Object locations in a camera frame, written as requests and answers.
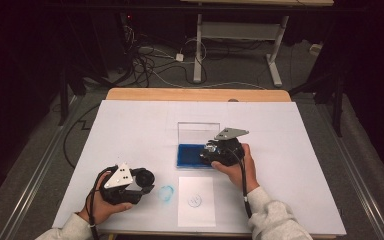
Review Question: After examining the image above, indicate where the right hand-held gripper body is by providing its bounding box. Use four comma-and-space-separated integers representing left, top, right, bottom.
212, 127, 250, 167

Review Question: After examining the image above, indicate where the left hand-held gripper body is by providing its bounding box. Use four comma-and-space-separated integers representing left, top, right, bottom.
99, 162, 145, 205

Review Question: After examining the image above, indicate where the round stamp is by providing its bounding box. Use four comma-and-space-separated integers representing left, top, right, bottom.
202, 145, 218, 158

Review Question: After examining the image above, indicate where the white paper sheet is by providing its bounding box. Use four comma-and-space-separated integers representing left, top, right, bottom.
177, 175, 217, 228

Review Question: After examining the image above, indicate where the person's right hand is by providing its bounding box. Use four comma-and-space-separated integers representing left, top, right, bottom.
211, 143, 261, 194

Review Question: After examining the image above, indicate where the person's left hand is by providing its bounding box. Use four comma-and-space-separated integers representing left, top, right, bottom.
78, 172, 135, 225

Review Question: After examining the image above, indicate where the white table cover board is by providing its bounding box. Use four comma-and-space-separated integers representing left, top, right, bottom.
52, 99, 347, 236

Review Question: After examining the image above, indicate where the black stand leg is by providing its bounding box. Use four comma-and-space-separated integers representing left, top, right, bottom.
58, 71, 70, 127
332, 78, 344, 138

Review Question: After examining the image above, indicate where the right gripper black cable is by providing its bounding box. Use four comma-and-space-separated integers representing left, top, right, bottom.
232, 149, 253, 220

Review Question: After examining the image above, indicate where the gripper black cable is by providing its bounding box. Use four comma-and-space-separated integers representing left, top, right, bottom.
232, 149, 253, 220
84, 165, 120, 240

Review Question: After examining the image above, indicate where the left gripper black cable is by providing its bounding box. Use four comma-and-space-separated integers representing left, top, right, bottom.
84, 165, 120, 240

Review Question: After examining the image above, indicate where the white floor cable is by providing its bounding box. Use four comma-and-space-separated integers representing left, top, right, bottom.
146, 68, 268, 91

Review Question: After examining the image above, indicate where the black floor cable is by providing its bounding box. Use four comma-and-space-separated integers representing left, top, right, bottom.
62, 103, 101, 169

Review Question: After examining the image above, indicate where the metal floor rail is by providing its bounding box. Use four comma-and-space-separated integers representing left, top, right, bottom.
4, 96, 84, 240
316, 103, 384, 240

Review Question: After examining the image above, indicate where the tangle of black floor cables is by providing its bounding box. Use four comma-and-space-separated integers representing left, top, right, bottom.
123, 23, 208, 88

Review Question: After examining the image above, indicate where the white desk frame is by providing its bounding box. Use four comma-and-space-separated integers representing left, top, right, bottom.
179, 0, 335, 88

